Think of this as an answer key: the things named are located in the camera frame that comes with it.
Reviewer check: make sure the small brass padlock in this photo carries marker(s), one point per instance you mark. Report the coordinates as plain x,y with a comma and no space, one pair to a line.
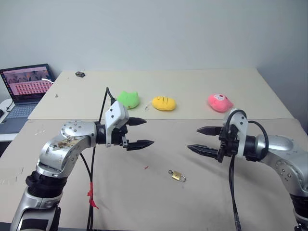
176,176

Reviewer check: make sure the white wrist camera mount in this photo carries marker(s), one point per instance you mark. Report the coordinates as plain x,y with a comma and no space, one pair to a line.
116,115
241,125

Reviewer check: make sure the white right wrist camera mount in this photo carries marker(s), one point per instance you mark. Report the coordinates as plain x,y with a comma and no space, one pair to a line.
241,125

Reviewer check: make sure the open grey laptop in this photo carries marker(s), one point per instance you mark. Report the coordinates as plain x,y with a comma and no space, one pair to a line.
26,84

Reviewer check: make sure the pink plush toy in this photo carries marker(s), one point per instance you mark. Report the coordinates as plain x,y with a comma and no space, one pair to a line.
219,103

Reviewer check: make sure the tan paper table cover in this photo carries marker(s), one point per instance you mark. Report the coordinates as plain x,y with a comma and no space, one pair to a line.
144,197

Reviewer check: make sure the green plush toy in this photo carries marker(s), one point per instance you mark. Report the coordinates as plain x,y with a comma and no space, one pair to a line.
128,99

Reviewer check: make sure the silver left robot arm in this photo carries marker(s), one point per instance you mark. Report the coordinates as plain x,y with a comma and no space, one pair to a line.
72,134

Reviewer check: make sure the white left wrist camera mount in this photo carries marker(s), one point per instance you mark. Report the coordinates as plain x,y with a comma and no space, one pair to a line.
116,115

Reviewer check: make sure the small black box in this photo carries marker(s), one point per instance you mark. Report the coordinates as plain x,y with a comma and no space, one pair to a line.
80,74

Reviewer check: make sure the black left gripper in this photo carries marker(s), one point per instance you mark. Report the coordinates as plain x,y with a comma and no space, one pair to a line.
119,137

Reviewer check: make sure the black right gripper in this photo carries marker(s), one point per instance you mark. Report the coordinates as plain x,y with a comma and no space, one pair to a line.
228,144

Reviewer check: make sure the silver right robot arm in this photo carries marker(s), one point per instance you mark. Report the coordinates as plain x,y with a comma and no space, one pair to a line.
281,149

